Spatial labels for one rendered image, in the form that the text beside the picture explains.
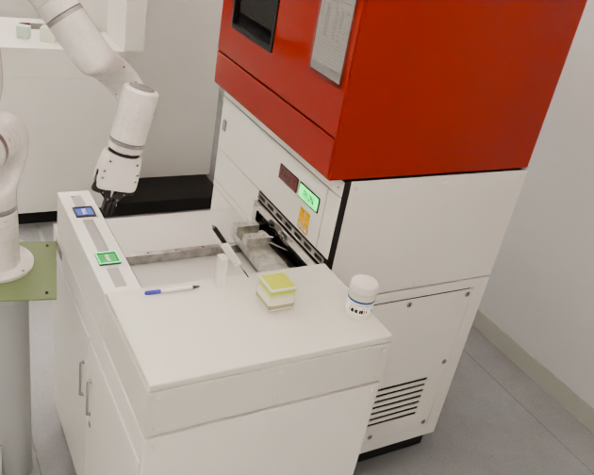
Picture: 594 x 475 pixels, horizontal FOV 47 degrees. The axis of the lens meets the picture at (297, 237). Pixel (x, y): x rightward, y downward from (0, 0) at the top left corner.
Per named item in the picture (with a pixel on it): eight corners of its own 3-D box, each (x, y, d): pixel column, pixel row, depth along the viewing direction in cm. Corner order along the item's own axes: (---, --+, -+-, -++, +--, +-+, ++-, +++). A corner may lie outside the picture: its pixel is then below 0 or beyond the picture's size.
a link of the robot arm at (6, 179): (-42, 211, 176) (-51, 125, 164) (-4, 181, 192) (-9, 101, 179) (3, 221, 175) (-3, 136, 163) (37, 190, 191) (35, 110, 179)
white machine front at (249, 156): (219, 184, 262) (231, 82, 243) (323, 303, 202) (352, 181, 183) (211, 184, 261) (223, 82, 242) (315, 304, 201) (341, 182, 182)
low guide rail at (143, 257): (259, 246, 225) (260, 238, 224) (261, 250, 224) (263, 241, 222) (107, 264, 201) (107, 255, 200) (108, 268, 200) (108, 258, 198)
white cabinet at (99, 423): (208, 382, 286) (233, 209, 247) (322, 581, 214) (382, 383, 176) (49, 416, 255) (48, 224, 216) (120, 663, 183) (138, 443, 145)
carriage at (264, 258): (252, 234, 226) (253, 226, 224) (304, 295, 199) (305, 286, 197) (229, 236, 222) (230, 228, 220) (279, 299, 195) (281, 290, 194)
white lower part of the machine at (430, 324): (327, 326, 334) (363, 174, 295) (429, 447, 274) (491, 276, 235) (191, 352, 300) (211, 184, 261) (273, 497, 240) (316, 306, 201)
